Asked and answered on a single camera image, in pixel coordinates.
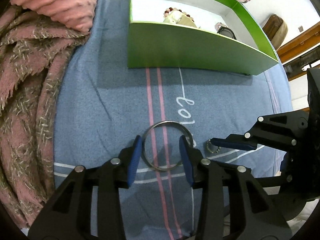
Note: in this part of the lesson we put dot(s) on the cream white wristwatch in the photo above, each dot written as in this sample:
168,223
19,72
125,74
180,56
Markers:
178,18

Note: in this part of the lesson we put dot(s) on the black fitness band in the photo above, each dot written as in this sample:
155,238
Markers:
225,31

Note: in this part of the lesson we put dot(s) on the pink woven fringed scarf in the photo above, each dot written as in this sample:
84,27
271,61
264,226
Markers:
35,52

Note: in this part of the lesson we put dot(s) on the blue striped bed sheet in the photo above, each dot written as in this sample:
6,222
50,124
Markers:
103,105

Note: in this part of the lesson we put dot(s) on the wooden door frame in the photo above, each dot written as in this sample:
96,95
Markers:
301,53

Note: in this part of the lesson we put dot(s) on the silver metal bangle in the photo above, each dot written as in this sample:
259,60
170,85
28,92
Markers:
150,131

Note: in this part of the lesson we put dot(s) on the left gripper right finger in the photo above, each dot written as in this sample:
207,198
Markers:
234,205

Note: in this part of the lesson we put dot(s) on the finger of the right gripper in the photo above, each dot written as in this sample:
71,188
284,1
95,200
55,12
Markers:
235,141

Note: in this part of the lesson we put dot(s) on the green cardboard box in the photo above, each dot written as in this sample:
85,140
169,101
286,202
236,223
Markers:
153,43

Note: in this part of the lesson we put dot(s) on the brown wooden chair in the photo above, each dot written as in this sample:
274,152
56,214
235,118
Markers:
276,30

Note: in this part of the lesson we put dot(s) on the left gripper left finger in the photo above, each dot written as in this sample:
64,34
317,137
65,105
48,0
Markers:
86,205

